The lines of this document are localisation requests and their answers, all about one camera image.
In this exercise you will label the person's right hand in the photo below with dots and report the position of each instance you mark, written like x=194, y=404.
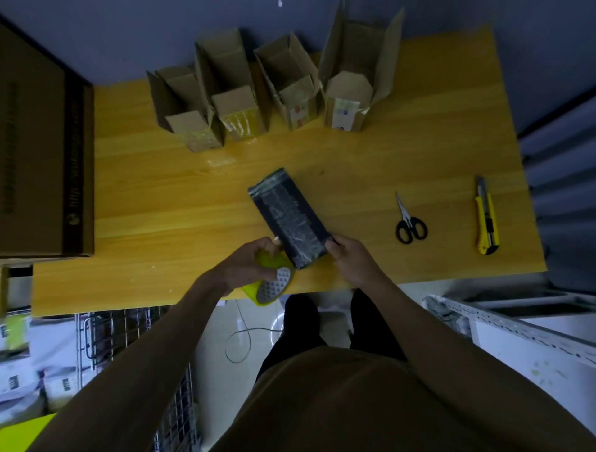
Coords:
x=356, y=263

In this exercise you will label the person's left hand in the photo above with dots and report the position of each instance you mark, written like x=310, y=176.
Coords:
x=242, y=270

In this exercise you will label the yellow tape roll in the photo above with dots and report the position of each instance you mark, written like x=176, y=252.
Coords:
x=272, y=284

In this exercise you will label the black cardboard box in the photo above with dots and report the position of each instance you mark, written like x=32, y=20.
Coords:
x=288, y=216

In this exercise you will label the small carton yellow tape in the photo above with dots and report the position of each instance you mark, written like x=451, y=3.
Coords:
x=235, y=98

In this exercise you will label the brown box with white label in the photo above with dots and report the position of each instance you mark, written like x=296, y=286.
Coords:
x=349, y=84

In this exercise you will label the small carton red label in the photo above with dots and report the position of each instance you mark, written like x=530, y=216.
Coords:
x=293, y=88

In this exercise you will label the person's left forearm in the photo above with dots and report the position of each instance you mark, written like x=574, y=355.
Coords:
x=125, y=372

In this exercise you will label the person's right forearm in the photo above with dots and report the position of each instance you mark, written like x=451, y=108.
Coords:
x=475, y=368

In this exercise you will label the person's black trousers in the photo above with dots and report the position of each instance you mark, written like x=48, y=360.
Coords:
x=298, y=326

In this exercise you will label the person's brown shirt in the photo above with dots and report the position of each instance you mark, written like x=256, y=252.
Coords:
x=344, y=405

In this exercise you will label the yellow utility knife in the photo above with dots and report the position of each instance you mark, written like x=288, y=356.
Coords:
x=486, y=219

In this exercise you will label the white metal rack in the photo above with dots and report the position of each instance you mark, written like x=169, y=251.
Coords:
x=535, y=344

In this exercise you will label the grey pleated curtain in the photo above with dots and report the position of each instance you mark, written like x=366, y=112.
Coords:
x=563, y=177

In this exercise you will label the large flat brown carton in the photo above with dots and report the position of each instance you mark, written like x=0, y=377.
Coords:
x=42, y=158

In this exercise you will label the yellow-green packet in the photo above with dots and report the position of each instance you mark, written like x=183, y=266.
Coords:
x=16, y=333

